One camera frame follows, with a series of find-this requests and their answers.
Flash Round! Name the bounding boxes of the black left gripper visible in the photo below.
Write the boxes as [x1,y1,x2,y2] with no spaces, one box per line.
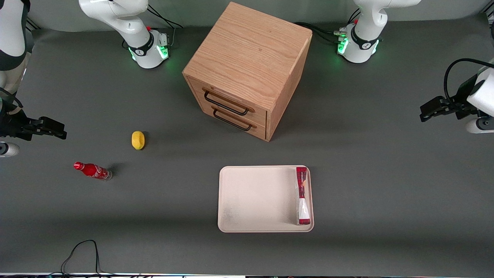
[420,94,482,122]

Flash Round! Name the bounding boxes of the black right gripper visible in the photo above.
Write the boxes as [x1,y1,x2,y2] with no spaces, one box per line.
[0,110,67,141]

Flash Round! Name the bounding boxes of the red tartan cookie box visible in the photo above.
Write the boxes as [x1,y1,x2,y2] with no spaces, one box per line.
[295,166,311,226]

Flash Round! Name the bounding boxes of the cream rectangular plastic tray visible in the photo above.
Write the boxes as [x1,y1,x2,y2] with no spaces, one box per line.
[218,165,315,233]

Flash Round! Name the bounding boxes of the red cola bottle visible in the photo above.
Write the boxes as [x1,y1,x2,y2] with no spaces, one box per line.
[73,161,113,181]

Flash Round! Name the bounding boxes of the wooden drawer front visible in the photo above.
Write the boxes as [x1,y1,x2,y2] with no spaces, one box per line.
[193,94,267,141]
[186,76,268,125]

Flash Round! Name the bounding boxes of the wooden two-drawer cabinet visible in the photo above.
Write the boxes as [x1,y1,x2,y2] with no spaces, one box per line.
[182,2,313,142]

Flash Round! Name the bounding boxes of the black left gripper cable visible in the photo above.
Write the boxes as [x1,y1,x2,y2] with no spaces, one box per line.
[443,58,494,102]

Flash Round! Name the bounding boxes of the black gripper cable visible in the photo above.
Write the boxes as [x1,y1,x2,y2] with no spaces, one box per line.
[0,88,24,109]
[443,58,494,102]

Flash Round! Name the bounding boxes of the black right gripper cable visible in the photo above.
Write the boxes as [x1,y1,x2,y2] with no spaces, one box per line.
[0,88,24,109]

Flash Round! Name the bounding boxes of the thin black table cable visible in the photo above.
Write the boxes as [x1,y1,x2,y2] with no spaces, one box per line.
[48,240,116,278]

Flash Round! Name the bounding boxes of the black left arm base cables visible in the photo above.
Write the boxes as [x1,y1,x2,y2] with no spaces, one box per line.
[295,8,362,44]

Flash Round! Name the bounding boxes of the black arm base cables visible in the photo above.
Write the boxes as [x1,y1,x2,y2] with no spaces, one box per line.
[295,8,362,44]
[147,4,184,47]

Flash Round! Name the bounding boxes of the black right arm base cables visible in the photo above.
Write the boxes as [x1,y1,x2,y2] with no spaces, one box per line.
[147,4,184,47]

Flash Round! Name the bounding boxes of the black metal drawer handle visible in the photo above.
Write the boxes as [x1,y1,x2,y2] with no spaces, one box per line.
[213,108,253,132]
[203,90,250,116]

